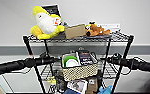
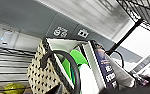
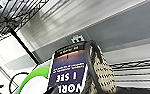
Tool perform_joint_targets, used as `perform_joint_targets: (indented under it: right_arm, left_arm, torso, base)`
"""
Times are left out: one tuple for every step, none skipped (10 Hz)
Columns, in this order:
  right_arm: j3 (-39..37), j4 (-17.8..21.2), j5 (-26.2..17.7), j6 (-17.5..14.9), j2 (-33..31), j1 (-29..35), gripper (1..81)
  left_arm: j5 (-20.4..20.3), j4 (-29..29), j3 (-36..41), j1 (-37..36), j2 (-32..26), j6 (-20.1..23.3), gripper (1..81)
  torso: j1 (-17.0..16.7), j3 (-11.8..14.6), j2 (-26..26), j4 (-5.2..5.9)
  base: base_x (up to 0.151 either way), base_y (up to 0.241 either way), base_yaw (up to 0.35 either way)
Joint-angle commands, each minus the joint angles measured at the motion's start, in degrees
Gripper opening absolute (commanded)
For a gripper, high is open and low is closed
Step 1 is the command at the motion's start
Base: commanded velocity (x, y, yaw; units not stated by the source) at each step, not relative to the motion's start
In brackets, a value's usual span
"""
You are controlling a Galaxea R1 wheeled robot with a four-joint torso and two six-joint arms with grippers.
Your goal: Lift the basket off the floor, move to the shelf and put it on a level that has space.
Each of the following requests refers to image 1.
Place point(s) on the pale basket with dark spots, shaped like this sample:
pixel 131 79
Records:
pixel 79 71

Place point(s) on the white plate with green rim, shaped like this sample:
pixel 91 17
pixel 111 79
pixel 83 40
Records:
pixel 71 62

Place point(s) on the small yellow toy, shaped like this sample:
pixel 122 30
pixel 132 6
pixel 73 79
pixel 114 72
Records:
pixel 51 80

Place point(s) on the large black bag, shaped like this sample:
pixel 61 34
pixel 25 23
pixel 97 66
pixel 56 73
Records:
pixel 59 82

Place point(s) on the small brown box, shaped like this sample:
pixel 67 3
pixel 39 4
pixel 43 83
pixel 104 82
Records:
pixel 92 86

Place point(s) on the light blue bag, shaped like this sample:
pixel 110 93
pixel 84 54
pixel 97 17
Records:
pixel 106 90

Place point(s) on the orange brown plush toy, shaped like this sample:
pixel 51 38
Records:
pixel 97 30

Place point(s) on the white printed bag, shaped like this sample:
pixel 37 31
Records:
pixel 77 86

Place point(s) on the dark blue bag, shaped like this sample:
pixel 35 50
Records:
pixel 71 91

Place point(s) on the brown cardboard box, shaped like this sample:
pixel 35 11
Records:
pixel 74 31

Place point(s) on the yellow and white plush toy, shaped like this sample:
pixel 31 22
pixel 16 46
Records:
pixel 46 23

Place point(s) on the black framed picture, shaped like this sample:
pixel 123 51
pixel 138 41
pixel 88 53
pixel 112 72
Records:
pixel 53 9

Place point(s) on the long grey wall band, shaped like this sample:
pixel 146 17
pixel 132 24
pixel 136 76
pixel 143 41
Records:
pixel 7 50

